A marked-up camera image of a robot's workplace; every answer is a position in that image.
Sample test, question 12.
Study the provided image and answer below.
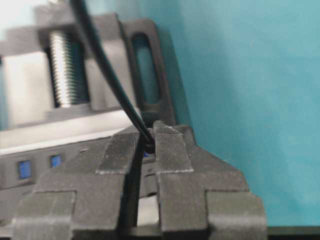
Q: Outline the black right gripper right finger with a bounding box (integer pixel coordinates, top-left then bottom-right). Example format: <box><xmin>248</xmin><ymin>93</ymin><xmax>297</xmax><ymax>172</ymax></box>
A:
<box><xmin>153</xmin><ymin>121</ymin><xmax>267</xmax><ymax>240</ymax></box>

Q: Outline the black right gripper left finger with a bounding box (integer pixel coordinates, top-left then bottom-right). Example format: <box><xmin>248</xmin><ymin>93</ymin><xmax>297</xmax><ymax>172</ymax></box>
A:
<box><xmin>12</xmin><ymin>132</ymin><xmax>140</xmax><ymax>240</ymax></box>

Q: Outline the black USB cable with plug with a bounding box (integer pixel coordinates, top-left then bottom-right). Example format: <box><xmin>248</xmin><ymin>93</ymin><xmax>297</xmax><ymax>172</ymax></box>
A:
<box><xmin>68</xmin><ymin>0</ymin><xmax>157</xmax><ymax>155</ymax></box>

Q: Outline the black multi-port USB hub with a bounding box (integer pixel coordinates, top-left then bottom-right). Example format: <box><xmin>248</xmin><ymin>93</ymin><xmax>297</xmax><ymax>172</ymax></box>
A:
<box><xmin>0</xmin><ymin>142</ymin><xmax>161</xmax><ymax>201</ymax></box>

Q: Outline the black bench vise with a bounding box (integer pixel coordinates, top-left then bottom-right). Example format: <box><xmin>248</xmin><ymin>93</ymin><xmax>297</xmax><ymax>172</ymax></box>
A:
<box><xmin>0</xmin><ymin>12</ymin><xmax>198</xmax><ymax>161</ymax></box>

